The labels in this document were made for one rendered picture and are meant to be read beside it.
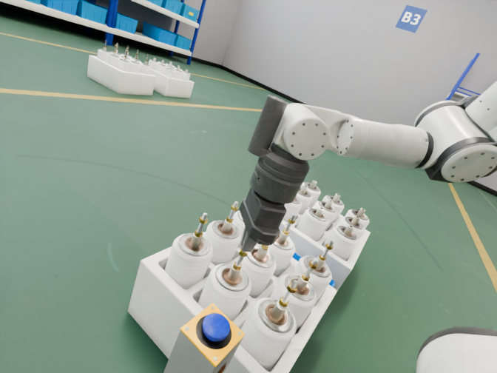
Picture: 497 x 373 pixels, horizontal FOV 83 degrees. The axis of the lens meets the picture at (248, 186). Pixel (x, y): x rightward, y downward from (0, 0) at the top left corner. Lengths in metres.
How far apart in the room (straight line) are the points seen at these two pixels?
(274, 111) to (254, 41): 7.61
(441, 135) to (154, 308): 0.67
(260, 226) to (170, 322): 0.33
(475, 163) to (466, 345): 0.26
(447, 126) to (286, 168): 0.26
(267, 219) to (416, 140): 0.27
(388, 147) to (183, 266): 0.47
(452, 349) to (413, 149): 0.28
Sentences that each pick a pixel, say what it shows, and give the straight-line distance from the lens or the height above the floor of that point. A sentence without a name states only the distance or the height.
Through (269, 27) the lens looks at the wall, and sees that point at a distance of 7.92.
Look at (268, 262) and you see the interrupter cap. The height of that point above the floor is 0.25.
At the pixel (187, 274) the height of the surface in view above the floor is 0.20.
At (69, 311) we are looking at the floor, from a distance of 0.85.
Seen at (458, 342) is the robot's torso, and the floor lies 0.48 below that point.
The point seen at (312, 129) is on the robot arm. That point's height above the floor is 0.61.
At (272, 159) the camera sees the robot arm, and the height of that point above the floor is 0.54.
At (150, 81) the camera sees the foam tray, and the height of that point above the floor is 0.13.
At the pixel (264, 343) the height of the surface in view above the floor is 0.22.
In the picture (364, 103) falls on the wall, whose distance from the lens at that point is 6.85.
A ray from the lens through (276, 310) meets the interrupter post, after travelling 0.59.
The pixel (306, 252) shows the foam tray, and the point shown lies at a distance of 1.06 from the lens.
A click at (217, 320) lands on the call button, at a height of 0.33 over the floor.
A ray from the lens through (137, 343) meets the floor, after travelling 0.80.
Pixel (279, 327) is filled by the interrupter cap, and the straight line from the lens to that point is 0.60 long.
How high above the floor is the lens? 0.67
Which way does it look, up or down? 24 degrees down
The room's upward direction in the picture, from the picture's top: 22 degrees clockwise
